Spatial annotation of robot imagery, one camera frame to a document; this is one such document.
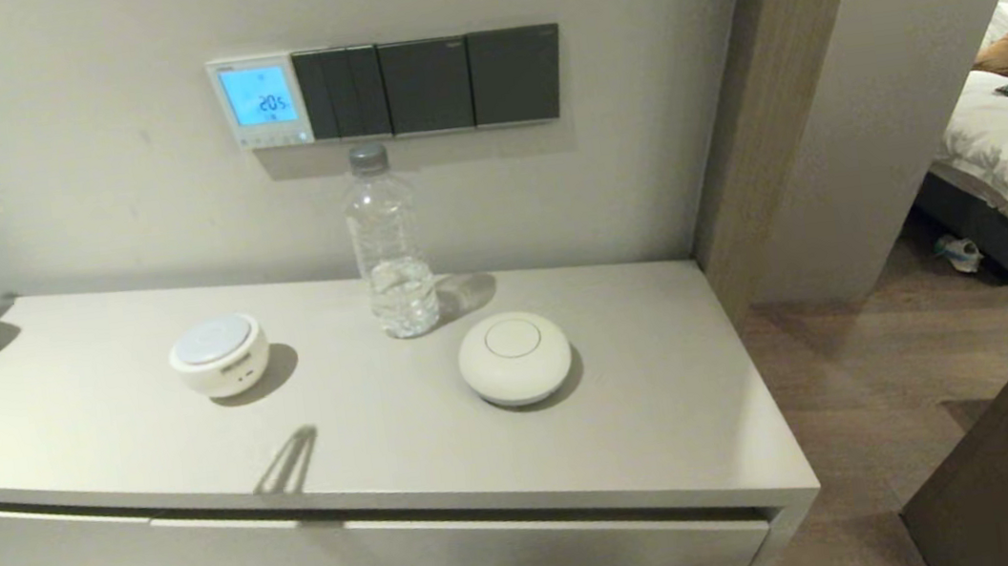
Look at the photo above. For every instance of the light slipper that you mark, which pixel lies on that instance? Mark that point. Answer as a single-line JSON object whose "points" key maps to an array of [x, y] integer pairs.
{"points": [[960, 254]]}

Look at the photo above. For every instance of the white flat dome device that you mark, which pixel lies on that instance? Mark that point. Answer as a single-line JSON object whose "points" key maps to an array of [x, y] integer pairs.
{"points": [[513, 359]]}

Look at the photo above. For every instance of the wooden door frame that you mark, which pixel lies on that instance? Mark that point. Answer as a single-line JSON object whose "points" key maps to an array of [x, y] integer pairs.
{"points": [[779, 95]]}

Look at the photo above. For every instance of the white wall thermostat panel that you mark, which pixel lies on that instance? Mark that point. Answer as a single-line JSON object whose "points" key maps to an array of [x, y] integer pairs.
{"points": [[258, 97]]}

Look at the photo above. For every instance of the clear plastic water bottle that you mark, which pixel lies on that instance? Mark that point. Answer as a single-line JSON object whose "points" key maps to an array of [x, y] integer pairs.
{"points": [[388, 239]]}

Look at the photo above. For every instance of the dark grey triple switch panel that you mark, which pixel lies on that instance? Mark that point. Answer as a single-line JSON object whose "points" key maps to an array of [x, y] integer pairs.
{"points": [[342, 96]]}

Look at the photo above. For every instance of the grey cabinet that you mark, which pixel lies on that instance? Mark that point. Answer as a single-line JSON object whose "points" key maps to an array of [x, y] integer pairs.
{"points": [[99, 429]]}

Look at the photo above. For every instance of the white round speaker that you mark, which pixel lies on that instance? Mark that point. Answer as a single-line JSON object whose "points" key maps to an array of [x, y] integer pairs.
{"points": [[220, 356]]}

